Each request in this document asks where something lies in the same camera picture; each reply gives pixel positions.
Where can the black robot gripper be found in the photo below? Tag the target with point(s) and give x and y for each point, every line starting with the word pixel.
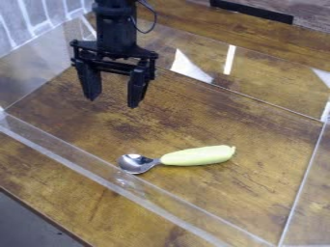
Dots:
pixel 115 52

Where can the black bar in background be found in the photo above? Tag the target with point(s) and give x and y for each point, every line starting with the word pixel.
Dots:
pixel 243 9

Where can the green handled metal spoon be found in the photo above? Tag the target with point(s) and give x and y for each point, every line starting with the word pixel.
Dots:
pixel 138 164

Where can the clear acrylic enclosure walls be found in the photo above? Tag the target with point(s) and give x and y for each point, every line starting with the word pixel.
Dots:
pixel 218 95

